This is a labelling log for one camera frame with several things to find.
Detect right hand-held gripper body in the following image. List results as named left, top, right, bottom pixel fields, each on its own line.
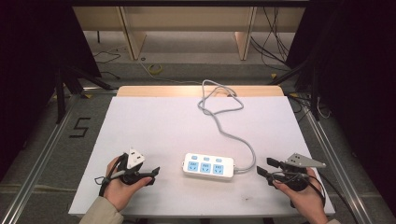
left=278, top=152, right=327, bottom=192

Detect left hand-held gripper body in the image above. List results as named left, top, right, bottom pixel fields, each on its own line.
left=117, top=147, right=147, bottom=187

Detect person's right hand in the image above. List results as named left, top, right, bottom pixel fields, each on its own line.
left=272, top=167, right=327, bottom=217

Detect person's left hand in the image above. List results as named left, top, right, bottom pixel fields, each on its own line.
left=103, top=154, right=153, bottom=213

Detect white power strip blue sockets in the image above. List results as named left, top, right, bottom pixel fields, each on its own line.
left=181, top=152, right=236, bottom=179

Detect black metal stand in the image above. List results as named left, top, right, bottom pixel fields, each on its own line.
left=266, top=58, right=322, bottom=121
left=53, top=64, right=115, bottom=125

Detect yellow tape roll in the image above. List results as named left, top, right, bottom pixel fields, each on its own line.
left=147, top=63, right=163, bottom=76

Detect black curtain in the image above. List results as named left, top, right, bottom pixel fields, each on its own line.
left=0, top=5, right=103, bottom=183
left=285, top=0, right=396, bottom=217

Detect beige wooden desk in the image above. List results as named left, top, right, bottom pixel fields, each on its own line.
left=72, top=6, right=306, bottom=62

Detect aluminium floor rail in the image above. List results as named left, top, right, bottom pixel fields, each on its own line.
left=0, top=91, right=84, bottom=224
left=302, top=106, right=375, bottom=224

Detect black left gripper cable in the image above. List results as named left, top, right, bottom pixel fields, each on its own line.
left=93, top=154, right=126, bottom=198

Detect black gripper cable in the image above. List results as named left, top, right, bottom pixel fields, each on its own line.
left=306, top=170, right=361, bottom=224
left=93, top=154, right=126, bottom=198

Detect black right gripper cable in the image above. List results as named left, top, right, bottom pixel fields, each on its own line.
left=306, top=170, right=361, bottom=224

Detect grey power strip cable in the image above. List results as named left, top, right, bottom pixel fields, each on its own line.
left=197, top=78, right=258, bottom=175

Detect white floor cable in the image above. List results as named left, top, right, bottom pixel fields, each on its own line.
left=137, top=60, right=204, bottom=86

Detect black floor cable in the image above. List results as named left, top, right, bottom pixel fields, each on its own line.
left=92, top=49, right=122, bottom=80

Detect bundle of black cables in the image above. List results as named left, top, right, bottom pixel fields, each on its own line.
left=249, top=7, right=292, bottom=72

